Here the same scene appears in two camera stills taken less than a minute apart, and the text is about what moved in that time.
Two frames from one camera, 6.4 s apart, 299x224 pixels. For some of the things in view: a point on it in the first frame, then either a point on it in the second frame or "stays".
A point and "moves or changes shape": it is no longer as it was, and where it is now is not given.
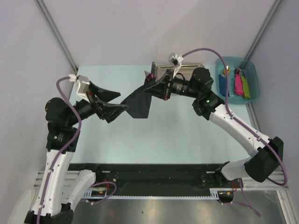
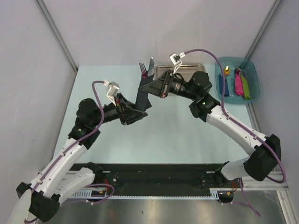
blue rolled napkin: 222,79 stays
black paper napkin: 138,103 moves or changes shape
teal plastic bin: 244,87 stays
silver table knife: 153,69 moves or changes shape
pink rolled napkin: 238,84 stays
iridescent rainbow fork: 147,76 → 144,71
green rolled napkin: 245,91 stays
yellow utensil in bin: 228,70 stays
